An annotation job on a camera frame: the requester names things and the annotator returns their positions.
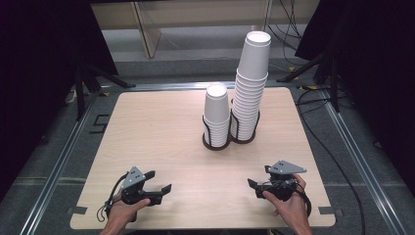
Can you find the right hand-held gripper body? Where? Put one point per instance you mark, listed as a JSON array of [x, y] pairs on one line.
[[280, 187]]

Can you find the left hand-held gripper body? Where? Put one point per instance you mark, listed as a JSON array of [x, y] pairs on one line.
[[132, 182]]

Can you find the black double cup holder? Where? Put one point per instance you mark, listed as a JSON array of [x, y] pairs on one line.
[[243, 141]]

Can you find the short stack of paper cups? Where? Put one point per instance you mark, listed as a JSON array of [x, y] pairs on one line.
[[216, 114]]

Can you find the tall stack of paper cups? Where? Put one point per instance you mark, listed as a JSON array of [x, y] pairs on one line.
[[253, 84]]

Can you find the person's right hand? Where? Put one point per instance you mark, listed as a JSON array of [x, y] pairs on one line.
[[292, 205]]

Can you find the person's left hand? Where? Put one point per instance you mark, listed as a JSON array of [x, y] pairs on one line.
[[122, 210]]

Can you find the black tripod stand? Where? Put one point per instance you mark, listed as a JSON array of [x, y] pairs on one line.
[[332, 81], [81, 88]]

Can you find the black curtain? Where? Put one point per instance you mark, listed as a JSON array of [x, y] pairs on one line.
[[39, 81], [375, 65]]

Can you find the light wooden shelf unit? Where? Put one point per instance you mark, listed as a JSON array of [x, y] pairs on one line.
[[150, 29]]

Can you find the metal floor rail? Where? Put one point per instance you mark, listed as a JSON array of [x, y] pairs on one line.
[[362, 163], [58, 166], [169, 86]]

